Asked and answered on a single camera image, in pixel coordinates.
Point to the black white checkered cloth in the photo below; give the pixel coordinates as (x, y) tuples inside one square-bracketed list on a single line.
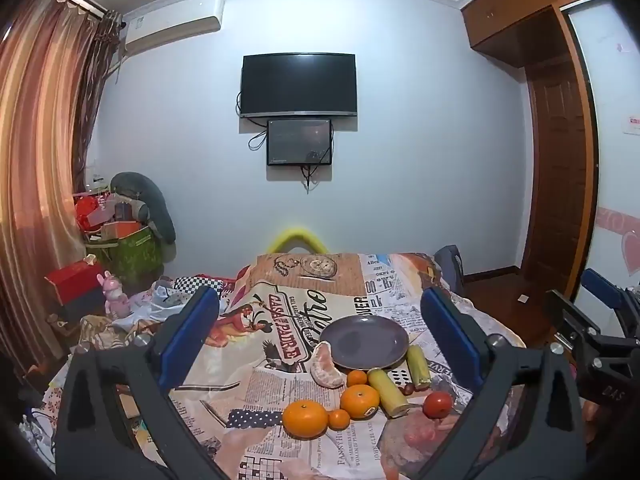
[(200, 282)]

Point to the thin green sugarcane piece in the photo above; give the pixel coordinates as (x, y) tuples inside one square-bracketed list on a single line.
[(418, 366)]

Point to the brown wooden door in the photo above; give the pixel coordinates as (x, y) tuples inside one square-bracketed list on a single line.
[(557, 170)]

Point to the wooden overhead cabinet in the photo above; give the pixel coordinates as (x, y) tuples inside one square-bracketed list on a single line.
[(510, 15)]

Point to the newspaper print tablecloth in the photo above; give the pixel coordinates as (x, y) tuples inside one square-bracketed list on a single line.
[(280, 320)]

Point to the striped patterned blanket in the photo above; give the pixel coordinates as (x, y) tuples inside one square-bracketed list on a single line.
[(105, 332)]

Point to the yellow chair back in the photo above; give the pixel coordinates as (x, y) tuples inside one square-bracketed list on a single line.
[(296, 235)]

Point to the large orange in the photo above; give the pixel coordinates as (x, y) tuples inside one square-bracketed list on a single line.
[(305, 419)]

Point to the dark brown curtain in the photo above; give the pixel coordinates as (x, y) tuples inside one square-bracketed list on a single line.
[(95, 95)]

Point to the large black wall television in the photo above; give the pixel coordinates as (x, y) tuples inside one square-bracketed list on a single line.
[(299, 85)]

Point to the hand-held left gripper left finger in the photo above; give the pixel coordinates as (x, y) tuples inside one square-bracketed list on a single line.
[(192, 330)]

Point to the small tangerine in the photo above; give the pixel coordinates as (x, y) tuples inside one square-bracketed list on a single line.
[(338, 419), (357, 378)]

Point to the red and black box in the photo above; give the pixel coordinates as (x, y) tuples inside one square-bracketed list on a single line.
[(75, 282)]

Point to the red date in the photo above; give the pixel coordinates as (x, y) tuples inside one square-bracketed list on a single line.
[(409, 388)]

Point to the red gift bag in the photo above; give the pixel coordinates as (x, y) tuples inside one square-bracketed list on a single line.
[(92, 212)]

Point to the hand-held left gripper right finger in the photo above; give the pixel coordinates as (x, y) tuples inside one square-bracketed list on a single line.
[(450, 335)]

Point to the peeled pomelo segment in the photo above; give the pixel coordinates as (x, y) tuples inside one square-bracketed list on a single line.
[(325, 372)]

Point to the dark grey round plate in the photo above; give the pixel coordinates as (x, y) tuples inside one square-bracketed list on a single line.
[(362, 342)]

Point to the orange cardboard box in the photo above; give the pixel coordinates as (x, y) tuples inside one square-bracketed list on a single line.
[(120, 230)]

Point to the orange striped curtain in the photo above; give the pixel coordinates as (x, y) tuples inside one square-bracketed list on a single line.
[(35, 160)]

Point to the blue chair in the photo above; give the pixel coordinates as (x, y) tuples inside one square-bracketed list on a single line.
[(450, 265)]

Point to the small black wall monitor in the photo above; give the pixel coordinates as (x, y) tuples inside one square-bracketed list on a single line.
[(300, 142)]

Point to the white air conditioner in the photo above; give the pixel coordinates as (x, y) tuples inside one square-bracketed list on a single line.
[(170, 22)]

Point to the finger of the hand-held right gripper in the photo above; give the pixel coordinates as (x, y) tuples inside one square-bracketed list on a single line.
[(565, 317), (602, 287)]

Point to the pink heart wall sticker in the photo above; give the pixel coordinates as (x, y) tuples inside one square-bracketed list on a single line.
[(631, 255)]

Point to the grey curved cushion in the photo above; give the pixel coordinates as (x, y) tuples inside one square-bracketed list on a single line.
[(150, 200)]

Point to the thick yellow sugarcane piece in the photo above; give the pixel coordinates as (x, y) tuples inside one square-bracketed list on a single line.
[(389, 392)]

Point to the green patterned box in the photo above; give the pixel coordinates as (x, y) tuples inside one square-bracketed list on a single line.
[(135, 257)]

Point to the red tomato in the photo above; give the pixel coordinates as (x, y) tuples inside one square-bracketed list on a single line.
[(438, 405)]

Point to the pink bunny toy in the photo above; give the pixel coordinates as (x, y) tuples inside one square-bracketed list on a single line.
[(116, 295)]

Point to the orange with sticker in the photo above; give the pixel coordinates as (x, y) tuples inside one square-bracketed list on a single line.
[(359, 400)]

